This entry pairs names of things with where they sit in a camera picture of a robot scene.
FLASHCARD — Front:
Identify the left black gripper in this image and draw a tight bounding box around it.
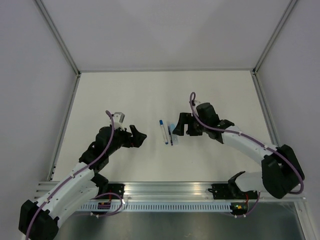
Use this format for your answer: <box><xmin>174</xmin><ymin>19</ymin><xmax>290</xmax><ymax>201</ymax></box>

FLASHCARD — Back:
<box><xmin>106</xmin><ymin>125</ymin><xmax>147</xmax><ymax>157</ymax></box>

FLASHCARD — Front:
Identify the blue capped clear pen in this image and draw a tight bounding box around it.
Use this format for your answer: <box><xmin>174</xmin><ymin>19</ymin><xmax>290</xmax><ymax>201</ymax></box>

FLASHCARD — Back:
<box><xmin>159</xmin><ymin>124</ymin><xmax>169</xmax><ymax>145</ymax></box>

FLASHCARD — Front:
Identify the purple ink pen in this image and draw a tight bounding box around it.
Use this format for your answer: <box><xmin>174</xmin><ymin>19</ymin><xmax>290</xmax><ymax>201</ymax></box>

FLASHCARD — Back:
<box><xmin>167</xmin><ymin>125</ymin><xmax>174</xmax><ymax>146</ymax></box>

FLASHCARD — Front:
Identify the right aluminium frame post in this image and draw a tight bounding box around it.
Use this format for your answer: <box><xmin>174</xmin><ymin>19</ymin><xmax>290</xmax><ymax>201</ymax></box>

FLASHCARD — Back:
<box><xmin>251</xmin><ymin>0</ymin><xmax>299</xmax><ymax>75</ymax></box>

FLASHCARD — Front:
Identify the aluminium mounting rail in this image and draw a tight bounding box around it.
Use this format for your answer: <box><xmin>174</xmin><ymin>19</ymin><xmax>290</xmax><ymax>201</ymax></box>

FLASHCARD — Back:
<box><xmin>33</xmin><ymin>181</ymin><xmax>307</xmax><ymax>201</ymax></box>

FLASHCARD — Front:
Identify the white slotted cable duct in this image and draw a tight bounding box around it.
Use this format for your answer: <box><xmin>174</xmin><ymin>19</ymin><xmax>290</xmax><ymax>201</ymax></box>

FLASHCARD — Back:
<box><xmin>78</xmin><ymin>201</ymin><xmax>232</xmax><ymax>213</ymax></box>

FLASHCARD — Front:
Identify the aluminium frame post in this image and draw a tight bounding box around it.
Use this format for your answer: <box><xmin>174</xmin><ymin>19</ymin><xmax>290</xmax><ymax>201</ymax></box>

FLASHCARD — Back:
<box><xmin>33</xmin><ymin>0</ymin><xmax>81</xmax><ymax>77</ymax></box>
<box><xmin>251</xmin><ymin>0</ymin><xmax>299</xmax><ymax>75</ymax></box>

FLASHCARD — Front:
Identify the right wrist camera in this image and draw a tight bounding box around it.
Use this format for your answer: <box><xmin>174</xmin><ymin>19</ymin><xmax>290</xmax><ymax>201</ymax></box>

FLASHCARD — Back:
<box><xmin>193</xmin><ymin>100</ymin><xmax>201</xmax><ymax>106</ymax></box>

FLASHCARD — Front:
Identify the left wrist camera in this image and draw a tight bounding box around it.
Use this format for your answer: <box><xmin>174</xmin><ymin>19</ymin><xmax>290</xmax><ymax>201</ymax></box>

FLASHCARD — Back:
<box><xmin>112</xmin><ymin>112</ymin><xmax>125</xmax><ymax>125</ymax></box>

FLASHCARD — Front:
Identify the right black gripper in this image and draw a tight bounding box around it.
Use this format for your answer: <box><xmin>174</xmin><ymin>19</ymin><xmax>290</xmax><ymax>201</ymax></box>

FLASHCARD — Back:
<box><xmin>172</xmin><ymin>112</ymin><xmax>208</xmax><ymax>136</ymax></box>

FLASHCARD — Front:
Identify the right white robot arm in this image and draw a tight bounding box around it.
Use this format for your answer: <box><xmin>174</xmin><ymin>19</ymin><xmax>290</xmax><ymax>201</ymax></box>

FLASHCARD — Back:
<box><xmin>172</xmin><ymin>100</ymin><xmax>305</xmax><ymax>199</ymax></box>

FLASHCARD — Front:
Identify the left aluminium frame post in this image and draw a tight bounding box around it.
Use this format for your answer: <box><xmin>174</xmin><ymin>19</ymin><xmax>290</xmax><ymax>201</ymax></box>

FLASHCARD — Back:
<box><xmin>33</xmin><ymin>0</ymin><xmax>81</xmax><ymax>77</ymax></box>

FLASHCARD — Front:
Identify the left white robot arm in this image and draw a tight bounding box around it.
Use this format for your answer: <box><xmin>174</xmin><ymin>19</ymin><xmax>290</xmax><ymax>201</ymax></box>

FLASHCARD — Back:
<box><xmin>18</xmin><ymin>125</ymin><xmax>147</xmax><ymax>240</ymax></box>

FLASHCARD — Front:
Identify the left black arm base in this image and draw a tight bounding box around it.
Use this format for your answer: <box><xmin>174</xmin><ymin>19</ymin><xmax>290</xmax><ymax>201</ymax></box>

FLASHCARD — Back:
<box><xmin>91</xmin><ymin>173</ymin><xmax>125</xmax><ymax>201</ymax></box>

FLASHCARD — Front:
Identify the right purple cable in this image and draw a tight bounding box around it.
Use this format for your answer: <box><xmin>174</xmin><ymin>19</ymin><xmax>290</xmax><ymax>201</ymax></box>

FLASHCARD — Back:
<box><xmin>189</xmin><ymin>91</ymin><xmax>306</xmax><ymax>195</ymax></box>

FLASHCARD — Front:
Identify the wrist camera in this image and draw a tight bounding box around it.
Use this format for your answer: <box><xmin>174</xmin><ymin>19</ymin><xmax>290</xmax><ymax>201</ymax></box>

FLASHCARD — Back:
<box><xmin>193</xmin><ymin>100</ymin><xmax>201</xmax><ymax>106</ymax></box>
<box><xmin>112</xmin><ymin>112</ymin><xmax>125</xmax><ymax>125</ymax></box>

